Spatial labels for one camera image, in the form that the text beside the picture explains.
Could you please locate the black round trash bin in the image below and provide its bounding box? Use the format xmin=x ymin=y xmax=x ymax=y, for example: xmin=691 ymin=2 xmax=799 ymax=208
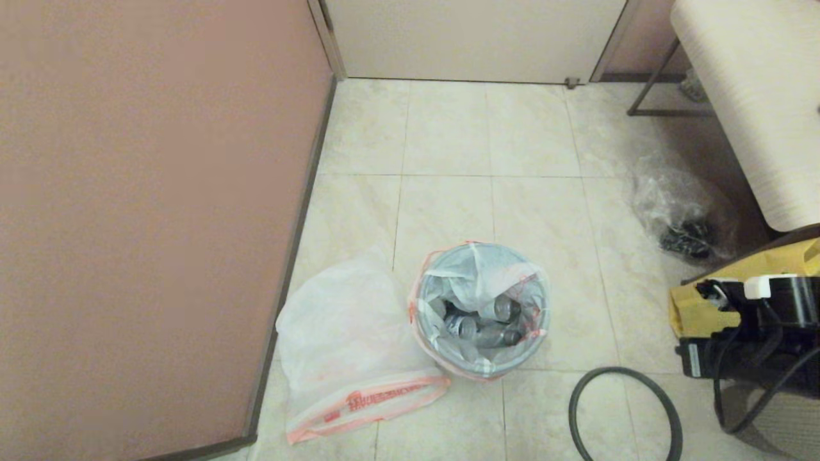
xmin=413 ymin=243 xmax=550 ymax=380

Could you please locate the clear plastic bottle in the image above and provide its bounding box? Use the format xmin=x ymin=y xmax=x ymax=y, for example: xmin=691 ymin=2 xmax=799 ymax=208
xmin=477 ymin=325 xmax=521 ymax=348
xmin=490 ymin=296 xmax=521 ymax=321
xmin=445 ymin=314 xmax=478 ymax=340

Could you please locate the dark grey baseboard strip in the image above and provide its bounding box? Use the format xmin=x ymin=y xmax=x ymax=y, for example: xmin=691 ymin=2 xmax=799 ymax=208
xmin=138 ymin=74 xmax=338 ymax=461

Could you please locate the grey bin rim ring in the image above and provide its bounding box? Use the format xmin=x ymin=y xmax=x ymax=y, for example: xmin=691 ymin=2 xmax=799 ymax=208
xmin=569 ymin=366 xmax=684 ymax=461

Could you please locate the clear bag with dark contents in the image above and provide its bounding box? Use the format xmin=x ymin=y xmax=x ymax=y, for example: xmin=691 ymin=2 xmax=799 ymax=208
xmin=625 ymin=154 xmax=737 ymax=266

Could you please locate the grey door frame post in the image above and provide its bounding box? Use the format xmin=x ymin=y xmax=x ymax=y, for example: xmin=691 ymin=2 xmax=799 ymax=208
xmin=306 ymin=0 xmax=348 ymax=80
xmin=588 ymin=0 xmax=641 ymax=83

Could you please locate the small clear plastic wrapper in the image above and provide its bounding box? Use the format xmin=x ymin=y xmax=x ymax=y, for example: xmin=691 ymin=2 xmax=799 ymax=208
xmin=678 ymin=67 xmax=705 ymax=103

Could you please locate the white door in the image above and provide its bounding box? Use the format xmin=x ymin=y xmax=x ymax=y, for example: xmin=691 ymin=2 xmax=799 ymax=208
xmin=318 ymin=0 xmax=628 ymax=85

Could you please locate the yellow fabric bag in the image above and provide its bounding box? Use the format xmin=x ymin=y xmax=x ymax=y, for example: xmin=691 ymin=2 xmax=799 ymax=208
xmin=668 ymin=238 xmax=820 ymax=340

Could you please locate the white plastic bag liner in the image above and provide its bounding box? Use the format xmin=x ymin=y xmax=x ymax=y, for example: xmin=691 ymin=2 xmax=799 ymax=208
xmin=275 ymin=256 xmax=451 ymax=446

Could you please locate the thin black camera cable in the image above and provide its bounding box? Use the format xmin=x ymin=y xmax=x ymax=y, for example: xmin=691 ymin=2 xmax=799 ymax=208
xmin=711 ymin=301 xmax=820 ymax=436

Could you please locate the grey ribbed round pad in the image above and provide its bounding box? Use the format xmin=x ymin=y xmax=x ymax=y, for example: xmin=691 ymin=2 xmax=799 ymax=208
xmin=717 ymin=378 xmax=820 ymax=461

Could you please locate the dark metal table frame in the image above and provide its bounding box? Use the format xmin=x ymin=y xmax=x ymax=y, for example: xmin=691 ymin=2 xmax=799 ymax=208
xmin=626 ymin=37 xmax=715 ymax=117

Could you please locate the white bag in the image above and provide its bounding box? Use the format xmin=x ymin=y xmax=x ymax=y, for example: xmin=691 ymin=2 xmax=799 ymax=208
xmin=407 ymin=241 xmax=552 ymax=383

